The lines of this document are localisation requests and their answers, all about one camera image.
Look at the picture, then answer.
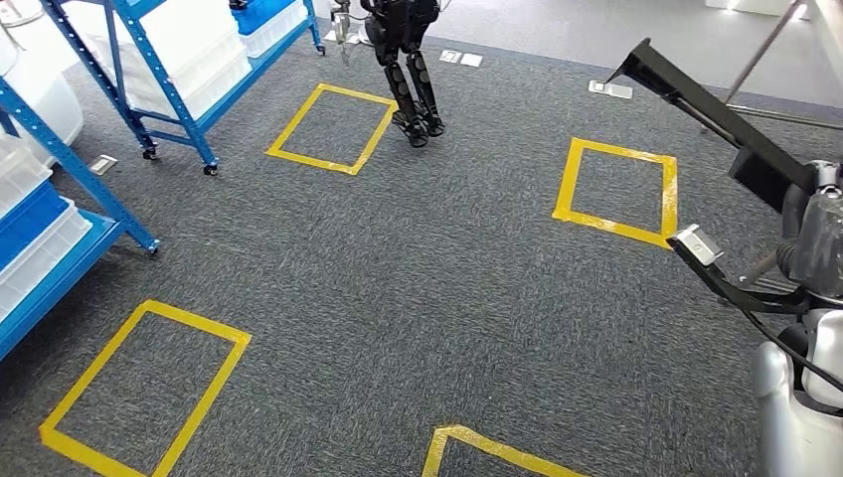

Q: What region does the black plastic panel part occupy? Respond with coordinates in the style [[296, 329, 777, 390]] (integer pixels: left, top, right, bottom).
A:
[[605, 38, 818, 216]]

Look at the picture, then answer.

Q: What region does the blue metal shelf rack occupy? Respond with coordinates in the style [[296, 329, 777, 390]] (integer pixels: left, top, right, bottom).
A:
[[39, 0, 327, 178], [0, 76, 161, 362]]

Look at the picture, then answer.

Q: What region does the black humanoid robot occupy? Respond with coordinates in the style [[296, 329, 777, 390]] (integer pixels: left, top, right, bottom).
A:
[[332, 0, 447, 149]]

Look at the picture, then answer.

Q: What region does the yellow floor tape square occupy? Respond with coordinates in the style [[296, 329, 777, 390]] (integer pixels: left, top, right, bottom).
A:
[[38, 299, 253, 477], [421, 424, 588, 477], [264, 83, 400, 177], [552, 136, 680, 250]]

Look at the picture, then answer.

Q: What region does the blue plastic crate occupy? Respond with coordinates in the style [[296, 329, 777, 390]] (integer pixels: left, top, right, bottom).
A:
[[230, 0, 299, 36], [0, 181, 71, 271]]

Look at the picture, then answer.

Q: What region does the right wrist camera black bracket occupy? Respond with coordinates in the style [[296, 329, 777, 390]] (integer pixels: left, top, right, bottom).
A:
[[666, 224, 812, 316]]

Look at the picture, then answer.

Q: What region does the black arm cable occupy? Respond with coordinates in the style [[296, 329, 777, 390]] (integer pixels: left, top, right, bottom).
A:
[[741, 307, 843, 397]]

